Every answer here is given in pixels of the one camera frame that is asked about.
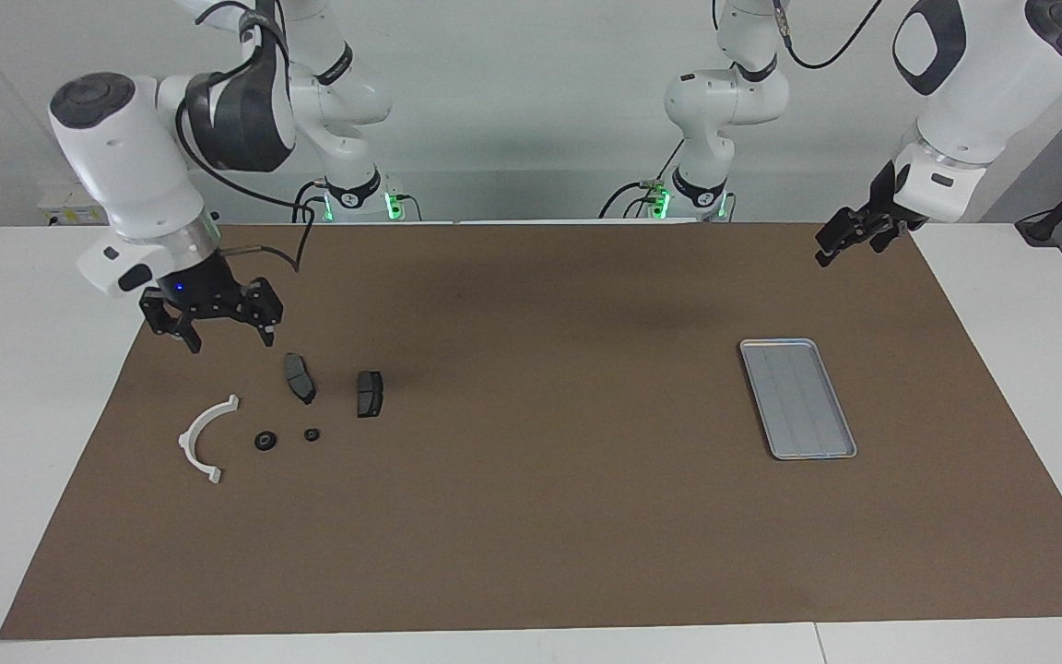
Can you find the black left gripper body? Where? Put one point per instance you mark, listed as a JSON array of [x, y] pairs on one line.
[[863, 223]]

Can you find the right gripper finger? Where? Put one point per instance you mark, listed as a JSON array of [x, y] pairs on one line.
[[190, 339], [267, 334]]

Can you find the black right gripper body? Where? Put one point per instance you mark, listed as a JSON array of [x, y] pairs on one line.
[[208, 300]]

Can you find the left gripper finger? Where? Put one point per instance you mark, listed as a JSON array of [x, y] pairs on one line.
[[824, 252], [881, 242]]

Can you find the large black bearing gear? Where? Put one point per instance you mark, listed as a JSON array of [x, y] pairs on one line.
[[265, 441]]

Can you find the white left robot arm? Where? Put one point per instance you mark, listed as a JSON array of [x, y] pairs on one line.
[[983, 92]]

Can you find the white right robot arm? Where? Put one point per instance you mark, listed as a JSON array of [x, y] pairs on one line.
[[125, 157]]

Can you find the silver metal tray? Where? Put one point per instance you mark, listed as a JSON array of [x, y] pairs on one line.
[[798, 401]]

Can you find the curved dark brake pad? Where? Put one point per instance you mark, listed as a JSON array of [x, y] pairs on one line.
[[299, 378]]

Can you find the rectangular dark brake pad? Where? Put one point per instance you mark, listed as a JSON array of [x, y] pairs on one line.
[[371, 395]]

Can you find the white power strip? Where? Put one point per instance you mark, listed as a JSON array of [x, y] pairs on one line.
[[70, 207]]

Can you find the brown table mat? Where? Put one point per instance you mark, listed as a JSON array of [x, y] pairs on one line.
[[531, 516]]

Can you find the white semicircular bracket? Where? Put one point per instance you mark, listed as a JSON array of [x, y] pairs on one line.
[[192, 433]]

